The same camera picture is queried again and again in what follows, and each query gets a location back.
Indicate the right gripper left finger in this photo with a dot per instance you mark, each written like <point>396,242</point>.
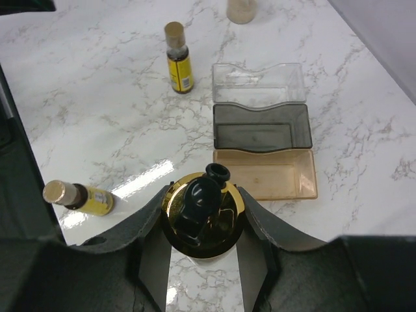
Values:
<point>126,267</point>

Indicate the small yellow label bottle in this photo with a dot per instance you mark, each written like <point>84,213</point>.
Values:
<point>179,65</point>
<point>77,197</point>

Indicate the clear plastic bin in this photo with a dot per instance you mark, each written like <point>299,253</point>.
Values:
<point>281,83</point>

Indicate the small yellow label bottle lower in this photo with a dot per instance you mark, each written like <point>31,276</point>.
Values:
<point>77,197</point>

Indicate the shaker jar black cap right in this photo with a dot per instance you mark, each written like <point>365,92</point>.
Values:
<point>241,11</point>

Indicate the smoky grey plastic bin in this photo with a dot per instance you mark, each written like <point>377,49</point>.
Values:
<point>263,130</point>

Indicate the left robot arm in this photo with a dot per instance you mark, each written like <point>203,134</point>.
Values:
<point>24,213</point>

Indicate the tall bottle gold pourer brown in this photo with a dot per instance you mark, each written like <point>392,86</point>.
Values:
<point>202,213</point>

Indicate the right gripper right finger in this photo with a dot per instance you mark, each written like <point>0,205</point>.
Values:
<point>263,235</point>

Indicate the small yellow label bottle upper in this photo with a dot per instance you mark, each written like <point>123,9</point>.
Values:
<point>179,65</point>

